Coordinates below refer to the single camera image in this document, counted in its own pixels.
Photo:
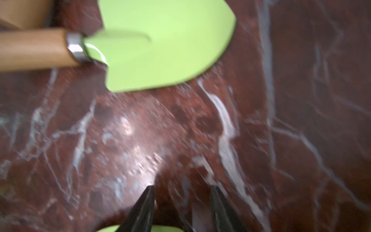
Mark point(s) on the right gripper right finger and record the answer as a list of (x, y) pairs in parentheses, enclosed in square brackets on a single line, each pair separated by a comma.
[(224, 217)]

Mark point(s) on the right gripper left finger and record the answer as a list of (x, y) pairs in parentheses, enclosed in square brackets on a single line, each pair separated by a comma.
[(142, 212)]

